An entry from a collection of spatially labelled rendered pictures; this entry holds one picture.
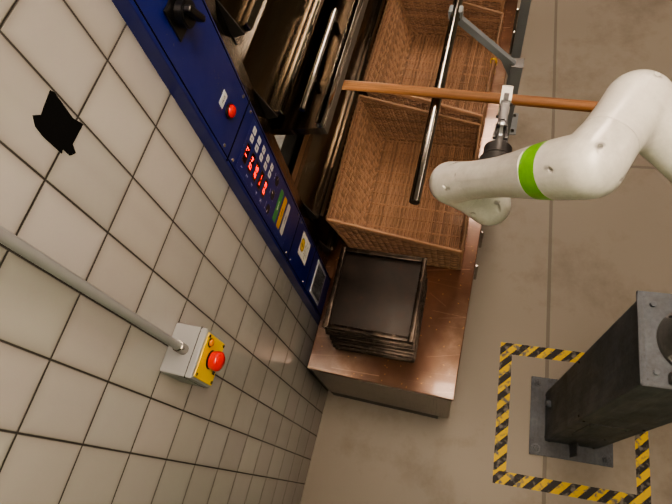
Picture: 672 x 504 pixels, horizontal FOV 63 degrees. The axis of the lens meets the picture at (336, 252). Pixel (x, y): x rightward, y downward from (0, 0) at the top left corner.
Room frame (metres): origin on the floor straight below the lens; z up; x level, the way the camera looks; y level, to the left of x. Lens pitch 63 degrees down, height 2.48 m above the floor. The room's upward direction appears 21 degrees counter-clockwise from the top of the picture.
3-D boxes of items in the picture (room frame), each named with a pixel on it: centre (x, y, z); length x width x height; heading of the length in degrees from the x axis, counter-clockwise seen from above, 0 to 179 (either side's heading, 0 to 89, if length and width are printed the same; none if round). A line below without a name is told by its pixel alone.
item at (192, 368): (0.40, 0.34, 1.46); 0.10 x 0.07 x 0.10; 147
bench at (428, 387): (1.44, -0.62, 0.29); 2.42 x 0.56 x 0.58; 147
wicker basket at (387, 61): (1.55, -0.67, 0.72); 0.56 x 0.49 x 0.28; 146
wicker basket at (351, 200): (1.05, -0.35, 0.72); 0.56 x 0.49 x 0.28; 148
